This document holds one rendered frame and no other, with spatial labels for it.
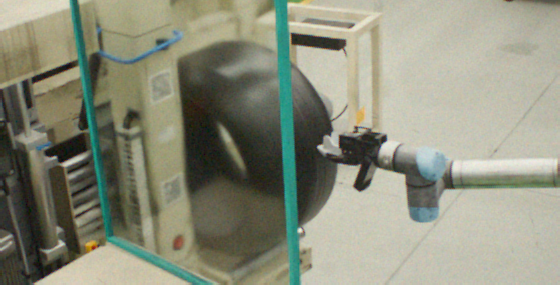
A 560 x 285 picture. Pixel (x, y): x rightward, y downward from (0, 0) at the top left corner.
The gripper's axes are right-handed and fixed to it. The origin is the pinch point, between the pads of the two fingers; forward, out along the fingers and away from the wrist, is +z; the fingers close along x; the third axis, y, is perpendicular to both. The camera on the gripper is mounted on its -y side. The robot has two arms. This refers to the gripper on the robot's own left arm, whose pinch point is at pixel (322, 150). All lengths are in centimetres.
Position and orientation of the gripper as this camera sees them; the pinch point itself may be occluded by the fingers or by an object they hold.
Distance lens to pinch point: 238.1
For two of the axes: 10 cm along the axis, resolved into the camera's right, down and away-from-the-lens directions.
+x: -6.9, 3.6, -6.3
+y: -1.5, -9.2, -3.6
